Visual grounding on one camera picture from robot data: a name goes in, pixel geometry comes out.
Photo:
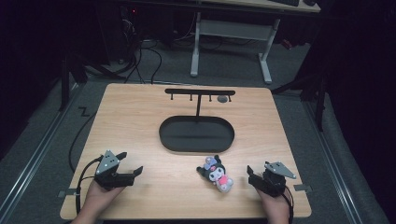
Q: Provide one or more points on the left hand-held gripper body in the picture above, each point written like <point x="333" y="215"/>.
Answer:
<point x="107" y="174"/>

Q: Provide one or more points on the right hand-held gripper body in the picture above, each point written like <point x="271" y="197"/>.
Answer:
<point x="274" y="180"/>

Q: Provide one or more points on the person's left hand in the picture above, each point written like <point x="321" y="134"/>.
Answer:
<point x="99" y="197"/>

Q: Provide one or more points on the person's right hand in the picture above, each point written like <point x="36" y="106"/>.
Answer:
<point x="275" y="207"/>

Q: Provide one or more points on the grey tape tab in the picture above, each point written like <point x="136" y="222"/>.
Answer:
<point x="302" y="187"/>
<point x="66" y="193"/>

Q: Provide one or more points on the black and pink plush doll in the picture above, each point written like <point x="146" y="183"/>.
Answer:
<point x="218" y="174"/>

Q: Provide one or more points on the black hook stand with tray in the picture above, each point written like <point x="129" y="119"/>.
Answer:
<point x="196" y="133"/>

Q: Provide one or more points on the grey round table grommet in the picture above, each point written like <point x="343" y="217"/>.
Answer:
<point x="222" y="99"/>

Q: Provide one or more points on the black metal stand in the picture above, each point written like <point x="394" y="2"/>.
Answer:
<point x="317" y="90"/>
<point x="67" y="77"/>

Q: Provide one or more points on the dark computer tower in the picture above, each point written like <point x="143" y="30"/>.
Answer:
<point x="129" y="28"/>

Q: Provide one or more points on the white-legged wooden desk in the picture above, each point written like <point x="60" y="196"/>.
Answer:
<point x="233" y="29"/>

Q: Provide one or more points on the metal floor rail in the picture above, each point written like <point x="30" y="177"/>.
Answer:
<point x="34" y="155"/>
<point x="333" y="161"/>

